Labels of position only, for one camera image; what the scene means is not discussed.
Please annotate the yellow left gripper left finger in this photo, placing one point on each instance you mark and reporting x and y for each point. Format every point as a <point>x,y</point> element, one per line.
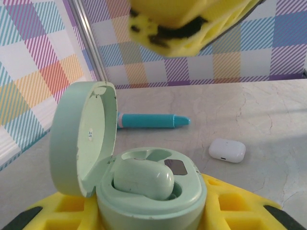
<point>48,213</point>

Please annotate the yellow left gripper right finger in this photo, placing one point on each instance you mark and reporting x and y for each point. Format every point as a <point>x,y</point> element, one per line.
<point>239,210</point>

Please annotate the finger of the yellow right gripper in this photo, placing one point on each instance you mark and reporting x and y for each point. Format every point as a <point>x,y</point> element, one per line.
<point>182,14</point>

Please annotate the white earbud charging case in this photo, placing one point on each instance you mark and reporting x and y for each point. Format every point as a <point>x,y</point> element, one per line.
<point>227,150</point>

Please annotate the mint green earbud charging case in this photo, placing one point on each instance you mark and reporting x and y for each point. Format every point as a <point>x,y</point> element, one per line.
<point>96,143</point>

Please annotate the teal marker pen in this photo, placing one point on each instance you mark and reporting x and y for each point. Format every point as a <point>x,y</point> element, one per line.
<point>153,120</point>

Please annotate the aluminium frame post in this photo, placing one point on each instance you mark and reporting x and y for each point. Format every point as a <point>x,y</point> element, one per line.
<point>91,43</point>

